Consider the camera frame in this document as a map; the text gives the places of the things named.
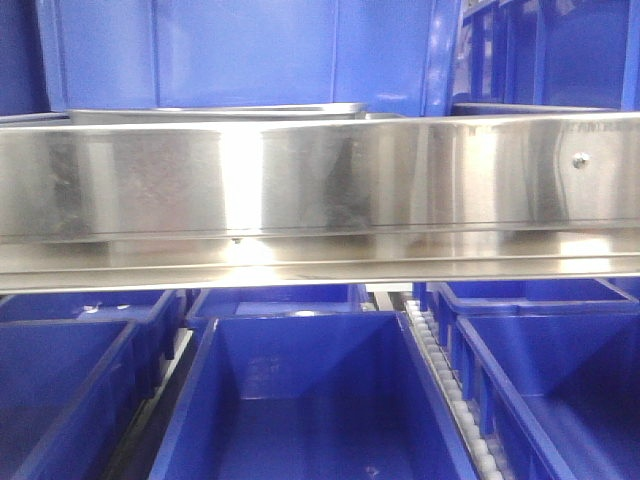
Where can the silver steel tray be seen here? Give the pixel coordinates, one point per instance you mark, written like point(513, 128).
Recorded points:
point(285, 112)

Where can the rear lower blue bin centre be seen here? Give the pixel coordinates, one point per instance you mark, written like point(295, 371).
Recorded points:
point(263, 301)

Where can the blue bin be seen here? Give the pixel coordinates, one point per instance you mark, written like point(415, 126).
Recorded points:
point(344, 396)
point(263, 301)
point(157, 313)
point(392, 56)
point(449, 300)
point(68, 392)
point(549, 53)
point(560, 394)

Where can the rear lower blue bin right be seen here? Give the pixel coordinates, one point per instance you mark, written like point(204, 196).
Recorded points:
point(449, 300)

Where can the rear lower blue bin left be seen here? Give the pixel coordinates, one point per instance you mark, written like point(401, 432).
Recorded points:
point(157, 313)

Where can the upper blue bin centre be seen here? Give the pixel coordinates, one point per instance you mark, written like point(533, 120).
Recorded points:
point(392, 56)

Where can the upper blue bin right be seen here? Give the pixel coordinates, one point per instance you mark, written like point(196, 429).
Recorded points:
point(549, 53)

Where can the white roller track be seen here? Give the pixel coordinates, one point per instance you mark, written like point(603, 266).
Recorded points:
point(425, 331)

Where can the stainless steel shelf rail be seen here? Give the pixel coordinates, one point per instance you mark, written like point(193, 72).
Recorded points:
point(166, 205)

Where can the rail screw left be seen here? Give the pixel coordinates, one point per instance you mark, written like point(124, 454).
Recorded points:
point(580, 160)

